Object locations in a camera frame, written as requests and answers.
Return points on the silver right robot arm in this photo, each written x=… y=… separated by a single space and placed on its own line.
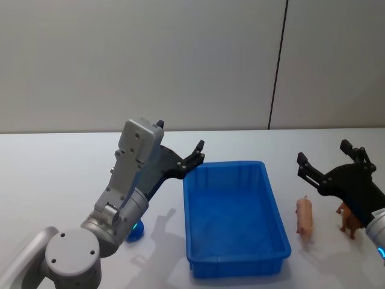
x=376 y=231

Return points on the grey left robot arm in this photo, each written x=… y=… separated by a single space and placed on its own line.
x=72 y=256

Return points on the brown toy animal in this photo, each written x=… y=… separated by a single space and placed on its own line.
x=349 y=224

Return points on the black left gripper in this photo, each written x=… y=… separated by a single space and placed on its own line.
x=168 y=164

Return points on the pink toy pig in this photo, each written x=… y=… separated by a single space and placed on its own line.
x=304 y=216

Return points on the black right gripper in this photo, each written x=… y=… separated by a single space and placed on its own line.
x=355 y=183

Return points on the blue plastic bin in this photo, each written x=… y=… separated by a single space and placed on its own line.
x=234 y=216

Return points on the small blue toy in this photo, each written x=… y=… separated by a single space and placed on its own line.
x=136 y=233

